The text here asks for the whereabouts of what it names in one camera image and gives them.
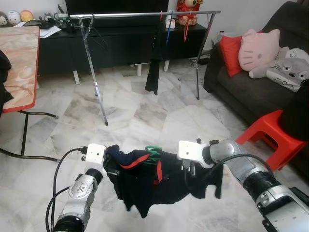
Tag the navy garment with red stripe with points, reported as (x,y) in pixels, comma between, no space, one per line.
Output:
(164,186)

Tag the green plastic hanger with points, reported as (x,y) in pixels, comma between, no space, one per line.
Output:
(153,151)

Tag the red plastic hanger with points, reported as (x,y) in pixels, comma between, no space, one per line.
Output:
(186,29)
(161,17)

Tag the blue plastic hanger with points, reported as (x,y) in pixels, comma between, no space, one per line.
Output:
(168,29)

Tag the red plastic stool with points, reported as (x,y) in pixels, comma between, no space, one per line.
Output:
(268,130)

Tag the dark grey fabric sofa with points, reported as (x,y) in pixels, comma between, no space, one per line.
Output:
(251,92)

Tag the black hanging trousers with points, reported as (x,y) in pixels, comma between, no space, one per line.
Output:
(153,67)

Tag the black power strip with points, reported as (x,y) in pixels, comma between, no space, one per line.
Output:
(203,61)

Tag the black round bucket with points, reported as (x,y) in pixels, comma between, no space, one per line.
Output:
(297,111)

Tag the black TV console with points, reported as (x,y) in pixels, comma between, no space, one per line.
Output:
(120,48)

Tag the red square cushion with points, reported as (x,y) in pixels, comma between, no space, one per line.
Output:
(231,53)

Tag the marble-look folding table red edge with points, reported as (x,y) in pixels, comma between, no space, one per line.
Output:
(19,67)

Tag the grey wide-eyed Totoro plush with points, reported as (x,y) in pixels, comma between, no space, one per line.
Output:
(287,72)

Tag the black jacket with red cuffs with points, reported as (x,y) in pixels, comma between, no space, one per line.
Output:
(4,82)

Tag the pink cat face cushion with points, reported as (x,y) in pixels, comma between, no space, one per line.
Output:
(258,48)

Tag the white marble side table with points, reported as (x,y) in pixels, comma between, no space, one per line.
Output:
(223,34)

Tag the white papers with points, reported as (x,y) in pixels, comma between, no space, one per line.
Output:
(49,32)

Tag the grey closed-eyed Totoro plush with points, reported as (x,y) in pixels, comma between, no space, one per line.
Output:
(297,52)

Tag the red fortune figurine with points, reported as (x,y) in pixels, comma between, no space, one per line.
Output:
(188,12)

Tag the silver metal clothes rack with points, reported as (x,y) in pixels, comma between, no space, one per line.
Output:
(145,14)

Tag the black electronics pile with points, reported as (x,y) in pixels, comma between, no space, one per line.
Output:
(53,21)

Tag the black television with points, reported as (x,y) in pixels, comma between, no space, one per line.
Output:
(116,6)

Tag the orange round plush toy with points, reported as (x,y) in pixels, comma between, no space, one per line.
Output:
(27,15)

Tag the white round plush toy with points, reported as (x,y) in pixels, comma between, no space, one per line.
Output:
(14,18)

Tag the black round plush toy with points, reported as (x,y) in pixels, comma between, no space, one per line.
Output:
(3,20)

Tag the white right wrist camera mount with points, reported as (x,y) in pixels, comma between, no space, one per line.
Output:
(192,150)

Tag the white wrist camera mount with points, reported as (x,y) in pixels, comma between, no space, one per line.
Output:
(192,150)
(95,153)

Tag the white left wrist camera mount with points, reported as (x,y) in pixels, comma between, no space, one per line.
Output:
(95,153)

